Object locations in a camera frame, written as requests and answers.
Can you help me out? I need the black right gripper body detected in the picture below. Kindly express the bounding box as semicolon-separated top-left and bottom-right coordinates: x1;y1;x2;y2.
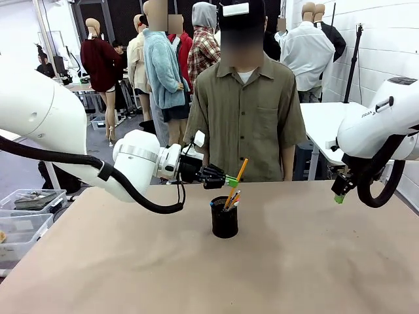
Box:
331;173;357;198

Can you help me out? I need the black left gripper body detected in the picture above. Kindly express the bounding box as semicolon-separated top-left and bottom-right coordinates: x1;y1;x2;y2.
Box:
179;153;206;184

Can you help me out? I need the yellow pencil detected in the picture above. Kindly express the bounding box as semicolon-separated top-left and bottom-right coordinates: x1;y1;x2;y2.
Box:
228;158;249;201

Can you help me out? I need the person's left forearm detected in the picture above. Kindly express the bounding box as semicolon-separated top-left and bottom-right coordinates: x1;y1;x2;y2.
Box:
281;145;296;182

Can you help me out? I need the black mesh pen holder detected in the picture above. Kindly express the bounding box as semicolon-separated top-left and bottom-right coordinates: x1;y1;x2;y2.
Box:
209;196;239;239

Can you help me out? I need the orange pencil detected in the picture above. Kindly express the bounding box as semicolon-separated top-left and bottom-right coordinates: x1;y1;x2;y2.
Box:
223;190;242;211

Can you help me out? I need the white side table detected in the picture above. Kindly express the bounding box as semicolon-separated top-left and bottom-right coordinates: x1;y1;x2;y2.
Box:
299;101;365;166

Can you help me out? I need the person in olive shirt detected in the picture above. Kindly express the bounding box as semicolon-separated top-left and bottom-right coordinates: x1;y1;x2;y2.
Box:
183;0;308;183

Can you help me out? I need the blue fleece mannequin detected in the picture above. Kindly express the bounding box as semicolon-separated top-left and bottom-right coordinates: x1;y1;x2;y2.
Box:
142;0;191;138

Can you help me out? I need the grey storage crate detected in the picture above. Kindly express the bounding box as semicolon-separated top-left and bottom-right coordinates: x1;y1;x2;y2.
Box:
89;115;107;131

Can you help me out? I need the cream jacket mannequin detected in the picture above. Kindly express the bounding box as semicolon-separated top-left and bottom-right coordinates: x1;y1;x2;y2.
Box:
126;14;153;122

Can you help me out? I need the red jacket mannequin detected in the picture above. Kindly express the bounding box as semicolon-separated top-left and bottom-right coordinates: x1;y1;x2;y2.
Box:
167;14;194;96

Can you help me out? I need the black tripod stand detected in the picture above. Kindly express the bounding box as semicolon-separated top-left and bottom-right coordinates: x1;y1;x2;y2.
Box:
342;22;366;104

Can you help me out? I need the plaid hoodie mannequin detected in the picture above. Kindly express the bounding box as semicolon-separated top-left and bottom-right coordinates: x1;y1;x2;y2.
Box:
187;1;222;86

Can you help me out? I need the white shirt mannequin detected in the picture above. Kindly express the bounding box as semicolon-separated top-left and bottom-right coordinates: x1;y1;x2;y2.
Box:
279;1;337;103

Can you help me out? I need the maroon sweater mannequin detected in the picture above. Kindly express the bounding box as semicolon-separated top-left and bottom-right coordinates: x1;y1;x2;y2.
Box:
80;18;124;147

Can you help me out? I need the black jacket mannequin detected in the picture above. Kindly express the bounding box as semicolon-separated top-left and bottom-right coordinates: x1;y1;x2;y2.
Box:
314;3;347;63

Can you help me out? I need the clear plastic bin with items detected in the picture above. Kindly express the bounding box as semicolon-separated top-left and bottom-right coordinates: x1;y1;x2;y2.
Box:
0;188;69;217

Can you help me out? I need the seated person in black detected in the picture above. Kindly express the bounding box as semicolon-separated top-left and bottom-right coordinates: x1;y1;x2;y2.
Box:
35;44;57;79

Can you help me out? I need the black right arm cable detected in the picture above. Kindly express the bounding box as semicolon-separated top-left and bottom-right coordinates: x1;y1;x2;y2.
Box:
355;133;407;209

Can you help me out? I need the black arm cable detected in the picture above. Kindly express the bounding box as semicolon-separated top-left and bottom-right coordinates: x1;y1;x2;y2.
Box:
0;135;187;215
355;133;407;209

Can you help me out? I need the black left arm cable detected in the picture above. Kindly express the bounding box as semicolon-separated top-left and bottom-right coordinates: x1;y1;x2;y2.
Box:
0;135;187;215

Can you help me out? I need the white head camera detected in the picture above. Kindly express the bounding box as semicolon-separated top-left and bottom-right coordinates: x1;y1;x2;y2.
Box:
222;2;250;17

